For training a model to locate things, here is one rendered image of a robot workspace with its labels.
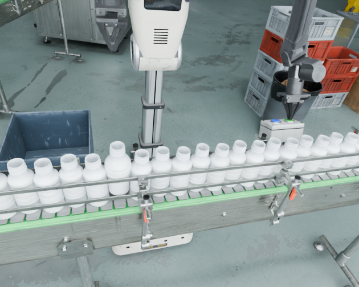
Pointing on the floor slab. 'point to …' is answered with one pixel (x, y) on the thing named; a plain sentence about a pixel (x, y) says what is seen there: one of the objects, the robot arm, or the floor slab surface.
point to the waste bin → (314, 87)
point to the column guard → (354, 5)
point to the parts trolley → (357, 30)
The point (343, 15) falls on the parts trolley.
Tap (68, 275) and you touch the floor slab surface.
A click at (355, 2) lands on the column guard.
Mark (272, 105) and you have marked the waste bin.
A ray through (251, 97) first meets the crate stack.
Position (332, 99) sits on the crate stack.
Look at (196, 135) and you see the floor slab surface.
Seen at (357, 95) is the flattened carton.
